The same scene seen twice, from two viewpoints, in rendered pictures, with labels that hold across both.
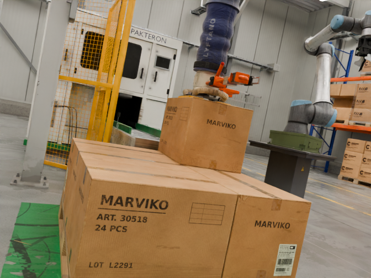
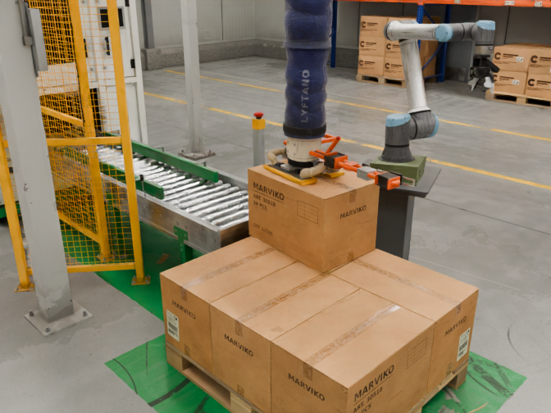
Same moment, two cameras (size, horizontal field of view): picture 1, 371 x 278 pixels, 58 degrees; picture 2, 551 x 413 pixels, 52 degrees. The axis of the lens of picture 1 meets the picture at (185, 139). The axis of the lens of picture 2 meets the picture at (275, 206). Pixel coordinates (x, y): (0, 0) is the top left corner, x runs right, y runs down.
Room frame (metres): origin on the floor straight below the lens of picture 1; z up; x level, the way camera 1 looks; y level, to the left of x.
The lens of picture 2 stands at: (-0.28, 1.13, 1.91)
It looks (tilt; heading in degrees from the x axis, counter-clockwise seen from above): 22 degrees down; 338
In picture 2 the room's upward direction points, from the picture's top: straight up
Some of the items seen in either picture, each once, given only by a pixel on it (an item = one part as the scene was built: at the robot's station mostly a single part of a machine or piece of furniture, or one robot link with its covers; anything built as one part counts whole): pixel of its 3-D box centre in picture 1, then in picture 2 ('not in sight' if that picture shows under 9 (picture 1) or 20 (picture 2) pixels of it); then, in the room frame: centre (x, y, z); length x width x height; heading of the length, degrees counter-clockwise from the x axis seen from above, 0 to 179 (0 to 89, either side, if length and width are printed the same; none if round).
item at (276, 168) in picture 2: (190, 96); (289, 170); (2.29, 0.02, 0.97); 0.34 x 0.10 x 0.05; 14
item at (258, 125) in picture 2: not in sight; (259, 186); (3.34, -0.19, 0.50); 0.07 x 0.07 x 1.00; 23
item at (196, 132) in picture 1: (200, 132); (311, 209); (2.27, -0.09, 0.74); 0.60 x 0.40 x 0.40; 18
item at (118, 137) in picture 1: (110, 134); (116, 193); (3.56, 0.80, 0.50); 2.31 x 0.05 x 0.19; 23
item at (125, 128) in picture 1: (112, 123); (97, 167); (3.91, 0.88, 0.60); 1.60 x 0.10 x 0.09; 23
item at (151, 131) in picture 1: (154, 131); (157, 152); (4.12, 0.39, 0.60); 1.60 x 0.10 x 0.09; 23
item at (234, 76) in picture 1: (239, 78); (387, 180); (1.73, -0.21, 1.07); 0.08 x 0.07 x 0.05; 14
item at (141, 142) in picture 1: (177, 147); (264, 217); (2.61, 0.05, 0.58); 0.70 x 0.03 x 0.06; 113
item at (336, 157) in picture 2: (218, 82); (335, 160); (2.07, -0.13, 1.07); 0.10 x 0.08 x 0.06; 104
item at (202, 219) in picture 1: (162, 197); (314, 315); (1.87, 0.06, 0.34); 1.20 x 1.00 x 0.40; 23
